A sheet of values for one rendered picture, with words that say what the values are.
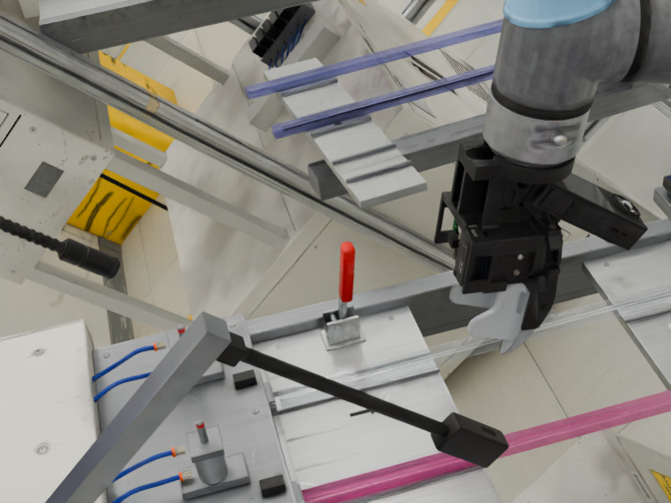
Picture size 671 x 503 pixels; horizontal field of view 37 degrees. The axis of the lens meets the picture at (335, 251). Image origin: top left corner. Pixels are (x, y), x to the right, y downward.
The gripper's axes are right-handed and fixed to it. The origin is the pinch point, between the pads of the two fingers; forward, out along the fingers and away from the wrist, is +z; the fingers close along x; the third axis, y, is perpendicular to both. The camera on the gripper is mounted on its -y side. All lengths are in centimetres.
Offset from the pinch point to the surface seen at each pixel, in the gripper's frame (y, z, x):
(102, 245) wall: 29, 190, -268
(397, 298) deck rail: 7.7, 1.6, -8.2
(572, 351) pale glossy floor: -59, 80, -71
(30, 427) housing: 41.4, 0.1, 3.0
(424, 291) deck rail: 5.1, 1.2, -8.2
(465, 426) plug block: 15.6, -16.3, 23.1
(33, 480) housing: 41.3, 0.1, 8.2
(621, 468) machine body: -20.6, 27.5, -3.4
